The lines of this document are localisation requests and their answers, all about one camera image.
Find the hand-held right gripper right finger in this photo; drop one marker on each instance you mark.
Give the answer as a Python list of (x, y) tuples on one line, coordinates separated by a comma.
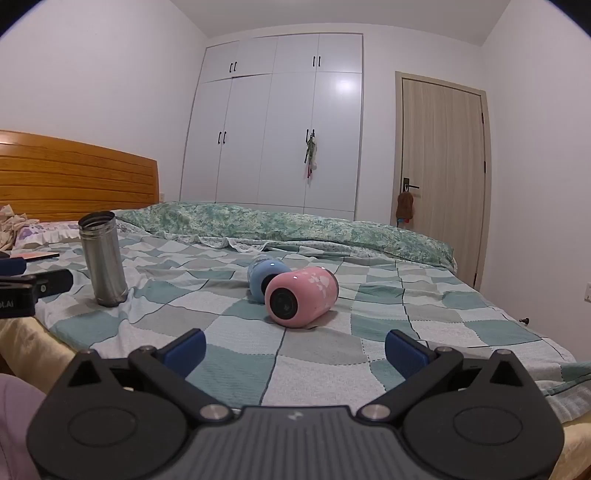
[(406, 354)]

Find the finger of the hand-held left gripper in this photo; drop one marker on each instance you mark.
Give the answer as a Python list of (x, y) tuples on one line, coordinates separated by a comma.
[(10, 265), (53, 281)]

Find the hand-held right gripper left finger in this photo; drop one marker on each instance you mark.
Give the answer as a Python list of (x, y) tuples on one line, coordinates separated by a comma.
[(187, 351)]

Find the pink cup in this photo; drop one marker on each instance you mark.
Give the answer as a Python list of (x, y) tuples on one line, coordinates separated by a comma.
[(300, 297)]

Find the stainless steel thermos cup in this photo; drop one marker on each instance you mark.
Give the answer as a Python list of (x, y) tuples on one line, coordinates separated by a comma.
[(104, 263)]

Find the blue cup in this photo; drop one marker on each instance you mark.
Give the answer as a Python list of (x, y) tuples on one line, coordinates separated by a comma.
[(261, 277)]

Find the flat red book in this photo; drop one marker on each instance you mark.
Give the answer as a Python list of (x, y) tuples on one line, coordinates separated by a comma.
[(34, 255)]

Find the yellow mattress cover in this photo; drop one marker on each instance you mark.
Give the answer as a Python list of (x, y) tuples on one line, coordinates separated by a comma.
[(32, 344)]

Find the purple floral pillow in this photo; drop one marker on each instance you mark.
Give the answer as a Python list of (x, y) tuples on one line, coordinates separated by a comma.
[(44, 233)]

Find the checkered bed sheet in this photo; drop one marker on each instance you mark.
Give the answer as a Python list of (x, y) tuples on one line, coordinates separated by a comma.
[(323, 350)]

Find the wooden headboard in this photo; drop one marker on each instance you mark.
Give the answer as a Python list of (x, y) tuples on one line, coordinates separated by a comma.
[(74, 180)]

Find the person's leg in pink trousers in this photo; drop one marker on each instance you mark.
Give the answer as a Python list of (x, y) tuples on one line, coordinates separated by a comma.
[(16, 429)]

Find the green floral quilt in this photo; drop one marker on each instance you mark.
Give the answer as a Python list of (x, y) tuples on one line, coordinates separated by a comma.
[(295, 228)]

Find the wooden door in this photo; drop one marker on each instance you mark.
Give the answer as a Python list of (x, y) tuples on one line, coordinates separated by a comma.
[(443, 175)]

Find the hanging ornament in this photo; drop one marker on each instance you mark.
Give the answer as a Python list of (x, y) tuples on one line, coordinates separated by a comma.
[(310, 154)]

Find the white wardrobe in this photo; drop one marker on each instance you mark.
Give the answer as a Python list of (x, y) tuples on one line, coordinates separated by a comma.
[(277, 134)]

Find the wall socket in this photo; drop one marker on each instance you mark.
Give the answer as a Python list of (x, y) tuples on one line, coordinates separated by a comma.
[(588, 293)]

